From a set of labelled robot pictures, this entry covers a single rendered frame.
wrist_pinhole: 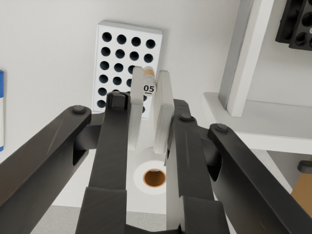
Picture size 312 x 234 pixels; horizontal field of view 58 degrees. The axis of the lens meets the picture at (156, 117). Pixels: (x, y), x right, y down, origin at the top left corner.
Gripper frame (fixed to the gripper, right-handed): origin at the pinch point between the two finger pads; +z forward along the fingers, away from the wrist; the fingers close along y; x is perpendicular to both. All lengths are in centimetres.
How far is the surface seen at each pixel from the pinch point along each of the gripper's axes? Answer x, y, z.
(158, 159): -17.7, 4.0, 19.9
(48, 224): -123, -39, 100
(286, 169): -28, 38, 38
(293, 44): 4.0, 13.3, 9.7
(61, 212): -114, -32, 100
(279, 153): -27, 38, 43
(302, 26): 5.7, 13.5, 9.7
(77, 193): -29.9, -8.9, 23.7
